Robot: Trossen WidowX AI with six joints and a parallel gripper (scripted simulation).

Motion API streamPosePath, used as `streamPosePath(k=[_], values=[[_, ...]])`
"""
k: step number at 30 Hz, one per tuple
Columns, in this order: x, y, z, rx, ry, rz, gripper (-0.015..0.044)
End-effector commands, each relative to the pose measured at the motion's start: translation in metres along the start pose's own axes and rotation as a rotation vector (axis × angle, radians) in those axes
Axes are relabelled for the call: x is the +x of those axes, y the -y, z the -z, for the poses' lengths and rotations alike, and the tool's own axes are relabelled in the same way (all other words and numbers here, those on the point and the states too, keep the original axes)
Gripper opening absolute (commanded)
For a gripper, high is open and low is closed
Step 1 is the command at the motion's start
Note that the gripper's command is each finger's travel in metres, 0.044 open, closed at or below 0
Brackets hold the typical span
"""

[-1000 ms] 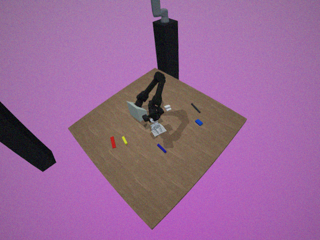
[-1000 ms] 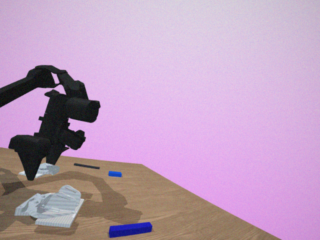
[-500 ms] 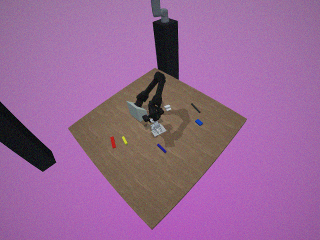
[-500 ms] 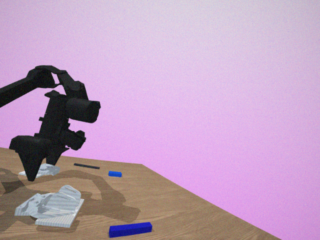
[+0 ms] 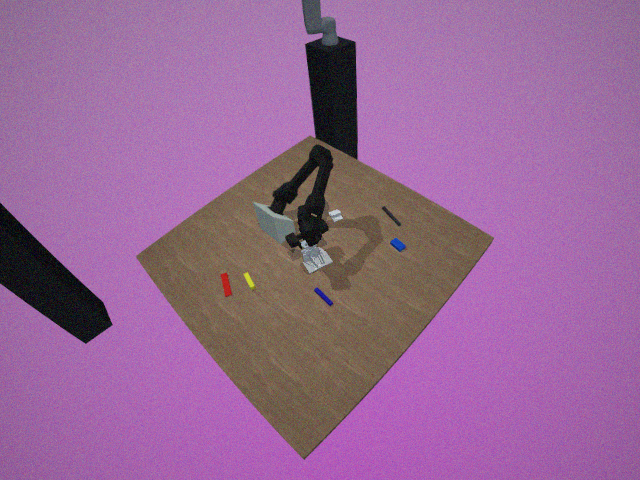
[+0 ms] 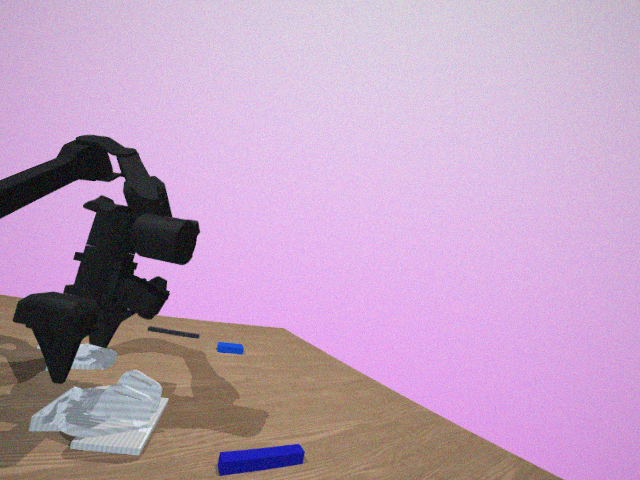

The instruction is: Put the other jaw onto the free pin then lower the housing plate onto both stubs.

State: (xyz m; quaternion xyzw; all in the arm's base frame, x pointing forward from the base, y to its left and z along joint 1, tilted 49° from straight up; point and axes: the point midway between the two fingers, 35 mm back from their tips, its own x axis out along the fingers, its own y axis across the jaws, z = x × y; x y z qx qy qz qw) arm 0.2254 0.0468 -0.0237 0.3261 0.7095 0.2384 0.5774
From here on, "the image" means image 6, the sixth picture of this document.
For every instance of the blue rectangular bar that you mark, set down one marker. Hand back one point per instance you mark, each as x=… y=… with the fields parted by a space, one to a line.
x=236 y=462

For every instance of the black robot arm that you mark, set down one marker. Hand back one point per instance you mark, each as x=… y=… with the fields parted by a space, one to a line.
x=145 y=226

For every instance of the dark grey flat bar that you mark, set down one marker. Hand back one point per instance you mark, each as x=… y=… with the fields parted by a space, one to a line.
x=174 y=332

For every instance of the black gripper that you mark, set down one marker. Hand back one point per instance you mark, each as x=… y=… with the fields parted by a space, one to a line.
x=60 y=321

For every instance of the white curved jaw with gear teeth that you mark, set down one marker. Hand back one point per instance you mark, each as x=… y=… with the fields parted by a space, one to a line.
x=88 y=396

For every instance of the blue rectangular block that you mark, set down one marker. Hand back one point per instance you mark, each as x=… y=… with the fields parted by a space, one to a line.
x=230 y=348

